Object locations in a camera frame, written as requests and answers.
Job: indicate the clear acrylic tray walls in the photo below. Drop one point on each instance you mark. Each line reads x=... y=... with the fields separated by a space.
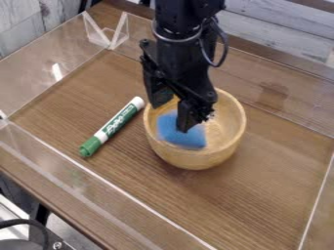
x=267 y=200

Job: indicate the clear acrylic corner bracket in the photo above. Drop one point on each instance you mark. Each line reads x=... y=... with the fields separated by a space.
x=108 y=37

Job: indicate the brown wooden bowl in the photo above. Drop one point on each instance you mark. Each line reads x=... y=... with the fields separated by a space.
x=224 y=131

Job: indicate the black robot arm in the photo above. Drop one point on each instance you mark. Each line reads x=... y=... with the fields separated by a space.
x=180 y=17

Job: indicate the blue block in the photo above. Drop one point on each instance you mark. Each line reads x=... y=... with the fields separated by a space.
x=168 y=132

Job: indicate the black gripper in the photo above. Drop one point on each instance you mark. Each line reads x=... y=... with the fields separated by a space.
x=176 y=71

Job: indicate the green white marker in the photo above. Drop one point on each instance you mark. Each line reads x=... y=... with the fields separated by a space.
x=112 y=127

